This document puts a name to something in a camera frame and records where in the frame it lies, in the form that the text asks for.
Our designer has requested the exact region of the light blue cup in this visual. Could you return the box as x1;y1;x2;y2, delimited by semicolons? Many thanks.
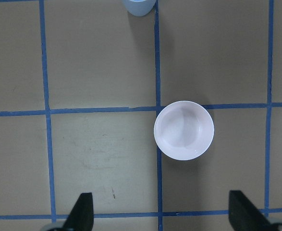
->
122;0;156;17

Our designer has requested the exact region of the pink bowl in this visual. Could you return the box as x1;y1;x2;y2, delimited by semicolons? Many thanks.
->
153;101;215;161

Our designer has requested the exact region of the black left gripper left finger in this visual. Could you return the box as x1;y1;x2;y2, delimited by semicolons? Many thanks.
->
61;192;94;231

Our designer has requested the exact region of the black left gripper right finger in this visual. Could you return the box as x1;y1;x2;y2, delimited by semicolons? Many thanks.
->
228;190;271;231

